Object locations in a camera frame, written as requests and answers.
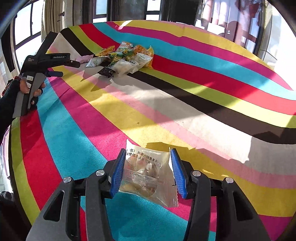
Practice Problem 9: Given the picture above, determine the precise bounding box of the clear pastry snack packet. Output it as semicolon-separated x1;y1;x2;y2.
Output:
119;140;179;208

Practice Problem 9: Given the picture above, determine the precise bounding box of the pink wafer packet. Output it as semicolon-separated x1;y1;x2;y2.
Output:
75;55;93;64

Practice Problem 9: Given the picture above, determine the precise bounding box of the white green snack packet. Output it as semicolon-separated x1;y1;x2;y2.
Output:
85;56;108;68

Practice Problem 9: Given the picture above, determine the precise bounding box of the dark brown snack packet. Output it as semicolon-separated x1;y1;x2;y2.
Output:
98;67;115;78

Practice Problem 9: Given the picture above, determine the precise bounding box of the pale clear snack packet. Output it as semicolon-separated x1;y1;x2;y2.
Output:
111;59;135;76

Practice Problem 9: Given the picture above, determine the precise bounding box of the yellow green snack packet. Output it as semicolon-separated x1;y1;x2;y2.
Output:
122;49;135;61

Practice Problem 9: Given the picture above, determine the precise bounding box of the white clear snack packet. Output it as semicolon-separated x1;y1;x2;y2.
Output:
129;53;152;73

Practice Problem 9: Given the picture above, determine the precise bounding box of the orange cracker packet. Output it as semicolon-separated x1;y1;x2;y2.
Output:
95;46;115;57

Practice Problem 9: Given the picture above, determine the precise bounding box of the green pea snack packet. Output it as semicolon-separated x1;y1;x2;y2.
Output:
108;52;124;67

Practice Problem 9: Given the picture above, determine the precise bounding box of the orange yellow snack packet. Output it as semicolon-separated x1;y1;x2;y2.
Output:
133;45;149;55

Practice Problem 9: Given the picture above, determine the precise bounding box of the yellow chips packet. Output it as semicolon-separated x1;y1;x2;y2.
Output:
145;46;154;69

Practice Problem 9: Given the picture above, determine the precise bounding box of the left forearm black sleeve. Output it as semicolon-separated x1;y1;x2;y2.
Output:
0;76;29;142

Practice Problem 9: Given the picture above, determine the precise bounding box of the left hand black glove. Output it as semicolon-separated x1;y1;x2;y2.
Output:
18;77;46;98

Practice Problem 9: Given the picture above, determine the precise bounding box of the striped colourful table cloth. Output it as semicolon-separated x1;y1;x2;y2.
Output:
10;20;295;240

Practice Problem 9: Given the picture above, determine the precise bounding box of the white yellow lemon packet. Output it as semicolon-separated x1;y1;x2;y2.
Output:
116;42;133;52

